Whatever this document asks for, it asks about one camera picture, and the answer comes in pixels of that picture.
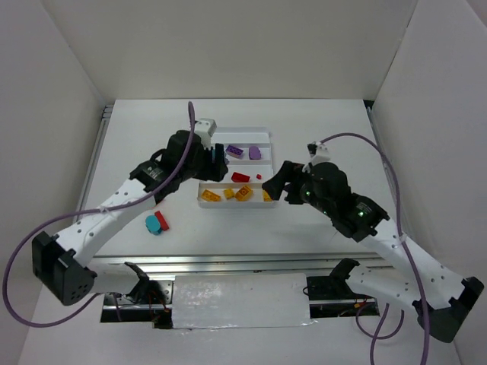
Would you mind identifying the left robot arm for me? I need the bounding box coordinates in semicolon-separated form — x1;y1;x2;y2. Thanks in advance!
32;130;228;306

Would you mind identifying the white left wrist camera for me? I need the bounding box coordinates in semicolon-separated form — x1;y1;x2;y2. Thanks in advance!
195;119;217;150

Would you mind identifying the red cloud lego brick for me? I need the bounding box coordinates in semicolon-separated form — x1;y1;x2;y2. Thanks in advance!
154;211;170;231

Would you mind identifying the small yellow lego cube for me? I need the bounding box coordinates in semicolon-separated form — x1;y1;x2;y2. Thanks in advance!
223;188;235;200

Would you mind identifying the silver foil cover plate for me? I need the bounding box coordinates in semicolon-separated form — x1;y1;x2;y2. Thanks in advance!
172;273;311;329

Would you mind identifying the purple flower lego brick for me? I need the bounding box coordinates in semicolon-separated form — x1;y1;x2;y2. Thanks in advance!
248;145;262;160

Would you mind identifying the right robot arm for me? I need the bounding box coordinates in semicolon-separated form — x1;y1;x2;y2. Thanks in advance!
263;161;484;343

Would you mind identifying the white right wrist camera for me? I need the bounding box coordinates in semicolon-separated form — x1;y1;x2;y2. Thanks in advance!
307;141;331;166

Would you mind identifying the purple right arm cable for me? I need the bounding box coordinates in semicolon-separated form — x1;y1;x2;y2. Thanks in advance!
319;132;431;365

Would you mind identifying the red curved lego brick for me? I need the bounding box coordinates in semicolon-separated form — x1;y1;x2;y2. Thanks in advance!
231;172;250;183

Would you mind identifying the yellow rounded lego brick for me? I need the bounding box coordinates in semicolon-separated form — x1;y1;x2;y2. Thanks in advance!
234;186;253;202

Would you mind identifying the purple sloped lego brick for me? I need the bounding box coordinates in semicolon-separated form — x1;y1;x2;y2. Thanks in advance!
225;144;244;159

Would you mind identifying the teal rounded lego brick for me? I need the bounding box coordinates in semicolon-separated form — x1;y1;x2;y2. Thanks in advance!
145;215;163;235

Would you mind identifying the white divided sorting tray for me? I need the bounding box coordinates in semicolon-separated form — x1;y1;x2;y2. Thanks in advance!
197;127;275;208

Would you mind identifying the yellow lego plate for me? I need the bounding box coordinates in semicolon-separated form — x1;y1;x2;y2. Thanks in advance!
262;190;272;202

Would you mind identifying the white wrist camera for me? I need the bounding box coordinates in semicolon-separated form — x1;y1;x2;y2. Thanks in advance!
307;141;331;166
195;119;217;150

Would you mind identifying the yellow sloped lego brick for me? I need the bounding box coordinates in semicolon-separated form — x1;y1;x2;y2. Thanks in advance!
201;189;221;202

